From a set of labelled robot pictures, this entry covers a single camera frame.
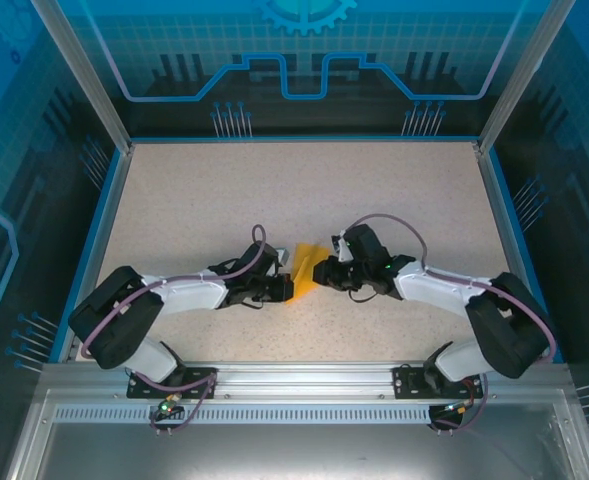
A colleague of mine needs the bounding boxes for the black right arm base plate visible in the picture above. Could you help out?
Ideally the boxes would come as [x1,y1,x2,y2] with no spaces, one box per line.
[392,363,480,400]

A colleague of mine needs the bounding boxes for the aluminium frame post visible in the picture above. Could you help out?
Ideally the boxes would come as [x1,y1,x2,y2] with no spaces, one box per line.
[475,0,575,154]
[29,0,134,154]

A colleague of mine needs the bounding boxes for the cable connector with led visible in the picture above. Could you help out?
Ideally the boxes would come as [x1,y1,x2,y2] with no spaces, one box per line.
[153,393,181,417]
[438,397,477,417]

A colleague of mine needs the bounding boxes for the slotted grey cable duct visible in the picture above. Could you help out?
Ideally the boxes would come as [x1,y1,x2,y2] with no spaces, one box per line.
[53,404,448,425]

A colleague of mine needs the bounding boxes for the yellow cloth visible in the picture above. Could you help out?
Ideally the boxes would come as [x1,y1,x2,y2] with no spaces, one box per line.
[283,242,328,305]

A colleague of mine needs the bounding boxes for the left cable connector with LED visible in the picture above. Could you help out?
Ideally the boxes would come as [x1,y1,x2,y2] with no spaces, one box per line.
[153,393,181,417]

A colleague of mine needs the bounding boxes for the aluminium mounting rail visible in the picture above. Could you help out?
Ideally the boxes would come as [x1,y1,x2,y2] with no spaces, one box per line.
[41,360,573,404]

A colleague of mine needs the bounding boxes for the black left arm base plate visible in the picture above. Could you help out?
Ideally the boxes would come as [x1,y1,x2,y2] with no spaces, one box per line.
[126,366,219,401]

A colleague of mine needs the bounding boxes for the side rail with blue trim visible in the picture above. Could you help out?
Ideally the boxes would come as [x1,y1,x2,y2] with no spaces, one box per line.
[56,142,135,364]
[473,141,565,364]

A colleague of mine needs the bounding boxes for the right cable connector with LED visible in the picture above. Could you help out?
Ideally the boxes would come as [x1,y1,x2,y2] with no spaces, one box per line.
[438,397,477,417]

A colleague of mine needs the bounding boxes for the brushed steel tray panel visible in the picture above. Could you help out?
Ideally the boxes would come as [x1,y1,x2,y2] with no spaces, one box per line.
[3,389,589,480]

